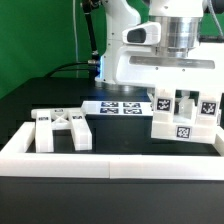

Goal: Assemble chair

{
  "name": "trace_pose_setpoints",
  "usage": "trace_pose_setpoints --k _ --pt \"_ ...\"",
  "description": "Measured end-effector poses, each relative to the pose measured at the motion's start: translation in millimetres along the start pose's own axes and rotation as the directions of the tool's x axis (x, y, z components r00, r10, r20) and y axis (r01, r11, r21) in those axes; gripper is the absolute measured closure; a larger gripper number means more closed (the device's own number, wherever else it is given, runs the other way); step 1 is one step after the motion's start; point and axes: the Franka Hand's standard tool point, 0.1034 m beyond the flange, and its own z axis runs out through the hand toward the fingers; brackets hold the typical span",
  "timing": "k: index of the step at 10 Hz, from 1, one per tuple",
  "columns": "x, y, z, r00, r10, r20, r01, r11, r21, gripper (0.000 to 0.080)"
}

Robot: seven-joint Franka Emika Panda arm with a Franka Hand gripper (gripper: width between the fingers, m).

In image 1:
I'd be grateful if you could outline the white chair back frame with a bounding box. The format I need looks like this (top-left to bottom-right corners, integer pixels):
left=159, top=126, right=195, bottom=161
left=31, top=108, right=92, bottom=153

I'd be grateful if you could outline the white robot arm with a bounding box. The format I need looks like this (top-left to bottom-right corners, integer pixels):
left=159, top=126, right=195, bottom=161
left=82, top=0, right=224, bottom=93

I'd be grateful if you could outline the white thin cable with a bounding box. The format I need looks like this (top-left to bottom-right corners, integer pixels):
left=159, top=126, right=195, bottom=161
left=72, top=0, right=81, bottom=79

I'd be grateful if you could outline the white U-shaped fence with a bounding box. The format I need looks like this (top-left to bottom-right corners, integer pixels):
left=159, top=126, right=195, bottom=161
left=0, top=122, right=224, bottom=181

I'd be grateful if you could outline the white chair seat part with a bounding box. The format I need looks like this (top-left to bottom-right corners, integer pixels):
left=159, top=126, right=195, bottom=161
left=149, top=96, right=222, bottom=145

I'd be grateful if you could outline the white marker sheet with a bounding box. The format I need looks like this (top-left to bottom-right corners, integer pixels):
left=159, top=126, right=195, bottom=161
left=81, top=101, right=153, bottom=117

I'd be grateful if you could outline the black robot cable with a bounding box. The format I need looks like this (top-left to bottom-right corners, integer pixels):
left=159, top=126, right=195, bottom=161
left=44, top=13, right=101, bottom=79

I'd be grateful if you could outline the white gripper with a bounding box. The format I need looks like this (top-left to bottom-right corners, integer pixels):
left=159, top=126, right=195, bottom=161
left=114, top=22, right=224, bottom=93

